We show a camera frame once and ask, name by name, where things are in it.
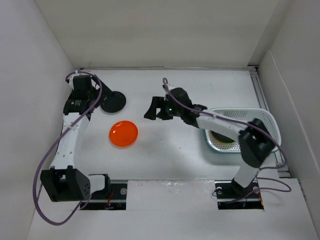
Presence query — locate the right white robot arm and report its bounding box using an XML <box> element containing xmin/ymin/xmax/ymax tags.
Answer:
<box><xmin>144</xmin><ymin>87</ymin><xmax>275</xmax><ymax>198</ymax></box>

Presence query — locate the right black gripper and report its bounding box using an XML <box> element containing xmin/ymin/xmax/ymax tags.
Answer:
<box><xmin>144</xmin><ymin>96</ymin><xmax>184</xmax><ymax>120</ymax></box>

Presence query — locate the green plate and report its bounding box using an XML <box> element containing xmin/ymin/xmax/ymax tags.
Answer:
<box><xmin>214</xmin><ymin>139</ymin><xmax>236</xmax><ymax>145</ymax></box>

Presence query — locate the orange plate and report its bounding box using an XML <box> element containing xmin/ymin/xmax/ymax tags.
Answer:
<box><xmin>109</xmin><ymin>120</ymin><xmax>139</xmax><ymax>148</ymax></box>

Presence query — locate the black plate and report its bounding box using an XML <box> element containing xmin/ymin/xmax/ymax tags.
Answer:
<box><xmin>100</xmin><ymin>91</ymin><xmax>127</xmax><ymax>114</ymax></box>
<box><xmin>210</xmin><ymin>131</ymin><xmax>234</xmax><ymax>142</ymax></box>

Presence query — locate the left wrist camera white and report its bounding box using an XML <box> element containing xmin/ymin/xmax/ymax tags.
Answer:
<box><xmin>65</xmin><ymin>70</ymin><xmax>82</xmax><ymax>89</ymax></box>

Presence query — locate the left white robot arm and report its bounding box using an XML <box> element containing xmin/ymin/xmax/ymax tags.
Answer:
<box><xmin>40</xmin><ymin>74</ymin><xmax>112</xmax><ymax>202</ymax></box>

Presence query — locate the aluminium rail right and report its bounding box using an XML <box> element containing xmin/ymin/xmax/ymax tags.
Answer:
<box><xmin>247</xmin><ymin>65</ymin><xmax>292</xmax><ymax>179</ymax></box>

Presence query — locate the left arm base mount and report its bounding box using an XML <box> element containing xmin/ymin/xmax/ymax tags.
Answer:
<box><xmin>80</xmin><ymin>181</ymin><xmax>128</xmax><ymax>211</ymax></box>

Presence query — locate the white perforated plastic bin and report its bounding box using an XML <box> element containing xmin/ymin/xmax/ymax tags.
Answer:
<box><xmin>203</xmin><ymin>108</ymin><xmax>282</xmax><ymax>154</ymax></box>

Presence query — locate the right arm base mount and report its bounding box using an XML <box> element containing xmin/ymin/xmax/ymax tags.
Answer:
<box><xmin>212</xmin><ymin>180</ymin><xmax>264</xmax><ymax>210</ymax></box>

